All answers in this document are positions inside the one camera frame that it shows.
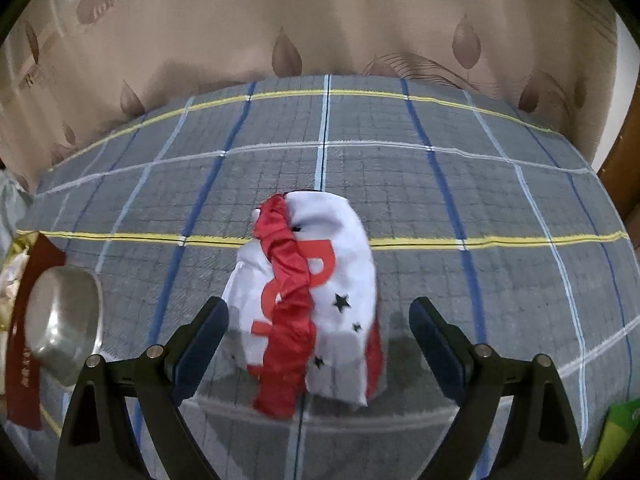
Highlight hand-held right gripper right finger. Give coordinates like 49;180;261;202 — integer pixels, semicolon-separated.
409;296;586;480

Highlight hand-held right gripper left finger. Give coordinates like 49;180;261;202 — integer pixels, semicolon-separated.
55;296;231;480

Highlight red and white cloth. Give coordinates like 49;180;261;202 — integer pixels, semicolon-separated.
220;189;386;420

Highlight red and gold tin box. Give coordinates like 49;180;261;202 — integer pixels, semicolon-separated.
0;232;67;431

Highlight steel bowl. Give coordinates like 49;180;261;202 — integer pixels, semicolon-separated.
22;267;104;387

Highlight grey plaid blanket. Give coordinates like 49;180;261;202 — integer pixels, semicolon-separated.
10;74;640;480

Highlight green packet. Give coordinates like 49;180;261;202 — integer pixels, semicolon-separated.
582;400;640;480

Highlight brown wooden door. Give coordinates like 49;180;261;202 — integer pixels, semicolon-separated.
597;105;640;261

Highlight beige leaf-print curtain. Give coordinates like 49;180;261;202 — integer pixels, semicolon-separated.
0;0;631;181

